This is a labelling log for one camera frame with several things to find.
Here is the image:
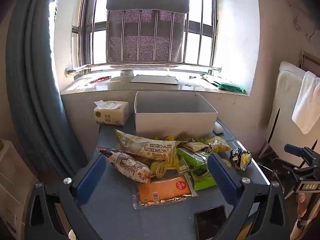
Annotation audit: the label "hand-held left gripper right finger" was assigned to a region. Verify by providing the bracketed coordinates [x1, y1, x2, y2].
[207, 152, 290, 240]

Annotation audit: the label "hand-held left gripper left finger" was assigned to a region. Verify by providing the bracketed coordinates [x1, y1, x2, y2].
[24, 154, 108, 240]

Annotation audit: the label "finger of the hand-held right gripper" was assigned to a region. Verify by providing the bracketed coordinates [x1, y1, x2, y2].
[284, 144, 320, 161]

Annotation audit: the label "black yellow snack packet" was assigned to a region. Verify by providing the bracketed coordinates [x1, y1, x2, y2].
[229, 147, 252, 172]

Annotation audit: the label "green seaweed snack packet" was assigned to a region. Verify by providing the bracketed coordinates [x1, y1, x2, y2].
[176, 147, 217, 190]

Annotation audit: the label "yellow clear snack packet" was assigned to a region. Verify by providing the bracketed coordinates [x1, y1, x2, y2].
[205, 136, 232, 154]

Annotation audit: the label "floral printed snack packet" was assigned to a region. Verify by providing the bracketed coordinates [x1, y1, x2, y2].
[97, 147, 151, 183]

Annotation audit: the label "small red white snack packet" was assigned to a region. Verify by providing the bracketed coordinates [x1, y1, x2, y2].
[182, 141, 208, 152]

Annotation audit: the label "orange snack packet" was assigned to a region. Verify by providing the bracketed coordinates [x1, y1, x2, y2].
[132, 175, 198, 209]

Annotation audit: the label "small yellow-green snack packet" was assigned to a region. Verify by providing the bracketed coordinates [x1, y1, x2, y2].
[150, 161, 167, 178]

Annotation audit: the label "white cardboard box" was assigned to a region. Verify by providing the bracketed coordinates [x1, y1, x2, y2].
[134, 91, 219, 138]

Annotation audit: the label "person's right hand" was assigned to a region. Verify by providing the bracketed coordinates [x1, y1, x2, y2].
[297, 192, 313, 218]

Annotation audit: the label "black smartphone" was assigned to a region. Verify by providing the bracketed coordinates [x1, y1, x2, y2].
[194, 205, 227, 240]

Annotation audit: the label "white towel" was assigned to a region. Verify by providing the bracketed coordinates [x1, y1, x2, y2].
[292, 71, 320, 134]

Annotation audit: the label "tissue pack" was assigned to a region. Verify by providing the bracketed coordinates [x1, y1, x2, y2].
[94, 100, 129, 126]

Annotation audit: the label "white drawer unit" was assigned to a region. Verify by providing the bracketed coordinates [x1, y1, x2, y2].
[0, 140, 38, 240]

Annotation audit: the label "green plastic bags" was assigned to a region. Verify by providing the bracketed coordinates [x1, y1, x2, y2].
[201, 74, 247, 94]

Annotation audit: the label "blue-grey curtain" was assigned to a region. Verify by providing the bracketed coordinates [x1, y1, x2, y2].
[6, 0, 87, 178]

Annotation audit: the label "grey cardboard sheet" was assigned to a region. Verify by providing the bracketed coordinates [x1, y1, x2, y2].
[129, 75, 179, 85]

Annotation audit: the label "metal window grille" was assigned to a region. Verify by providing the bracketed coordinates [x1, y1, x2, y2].
[65, 0, 227, 77]

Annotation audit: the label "dark hanging cloth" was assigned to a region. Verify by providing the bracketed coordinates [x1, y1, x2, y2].
[106, 0, 190, 63]

